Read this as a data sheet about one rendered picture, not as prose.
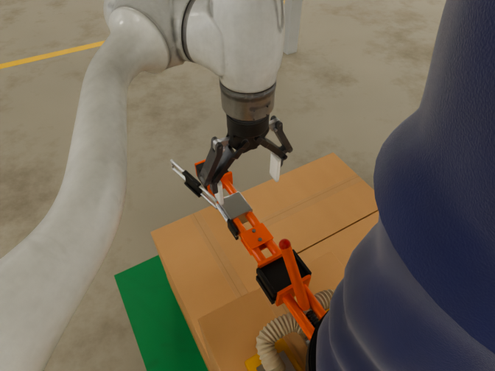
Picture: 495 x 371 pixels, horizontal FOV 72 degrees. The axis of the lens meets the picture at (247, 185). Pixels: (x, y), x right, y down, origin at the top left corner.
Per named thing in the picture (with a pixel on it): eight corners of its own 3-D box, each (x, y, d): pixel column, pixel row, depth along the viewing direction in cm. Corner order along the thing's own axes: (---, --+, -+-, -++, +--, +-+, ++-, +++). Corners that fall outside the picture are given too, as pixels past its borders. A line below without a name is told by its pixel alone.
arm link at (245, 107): (287, 84, 53) (284, 115, 58) (258, 57, 58) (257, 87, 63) (236, 101, 50) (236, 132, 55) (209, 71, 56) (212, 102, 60)
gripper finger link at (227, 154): (251, 143, 62) (246, 140, 61) (217, 188, 66) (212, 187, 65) (241, 131, 65) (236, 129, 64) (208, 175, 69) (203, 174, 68)
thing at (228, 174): (233, 185, 96) (232, 172, 92) (208, 195, 93) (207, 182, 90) (219, 166, 101) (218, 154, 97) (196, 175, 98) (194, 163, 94)
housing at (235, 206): (253, 218, 88) (253, 208, 85) (230, 230, 86) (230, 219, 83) (240, 201, 92) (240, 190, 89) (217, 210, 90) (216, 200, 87)
